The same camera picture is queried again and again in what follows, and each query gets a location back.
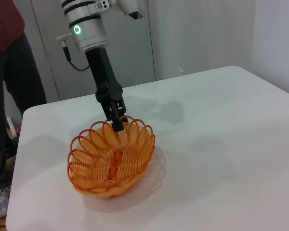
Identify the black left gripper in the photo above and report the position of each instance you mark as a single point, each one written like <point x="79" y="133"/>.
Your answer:
<point x="102" y="72"/>

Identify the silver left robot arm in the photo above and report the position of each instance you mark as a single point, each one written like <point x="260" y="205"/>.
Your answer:
<point x="89" y="26"/>

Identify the grey metal door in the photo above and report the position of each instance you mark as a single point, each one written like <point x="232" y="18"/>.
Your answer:
<point x="132" y="48"/>

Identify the person in dark trousers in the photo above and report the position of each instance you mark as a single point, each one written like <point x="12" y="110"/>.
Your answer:
<point x="17" y="84"/>

